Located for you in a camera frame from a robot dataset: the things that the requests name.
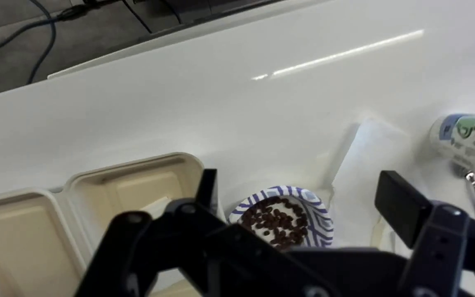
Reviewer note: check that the white paper napkin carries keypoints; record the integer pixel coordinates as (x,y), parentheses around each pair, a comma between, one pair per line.
(369,161)

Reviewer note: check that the beige foam clamshell pack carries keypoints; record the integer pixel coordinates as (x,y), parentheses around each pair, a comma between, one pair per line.
(27,243)

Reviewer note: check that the heap of coffee beans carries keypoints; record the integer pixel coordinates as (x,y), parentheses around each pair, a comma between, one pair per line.
(276,225)

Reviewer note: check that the white tissue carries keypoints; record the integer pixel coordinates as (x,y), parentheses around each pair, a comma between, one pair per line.
(159,205)

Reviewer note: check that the blue patterned paper bowl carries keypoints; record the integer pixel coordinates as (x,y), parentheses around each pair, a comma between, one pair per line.
(318,225)

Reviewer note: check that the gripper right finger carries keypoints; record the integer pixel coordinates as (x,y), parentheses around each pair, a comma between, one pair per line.
(443,243)

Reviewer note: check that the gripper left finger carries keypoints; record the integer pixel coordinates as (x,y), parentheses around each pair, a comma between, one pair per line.
(138,243)

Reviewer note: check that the printed plastic bottle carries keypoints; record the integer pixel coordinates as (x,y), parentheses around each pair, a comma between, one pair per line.
(474,142)

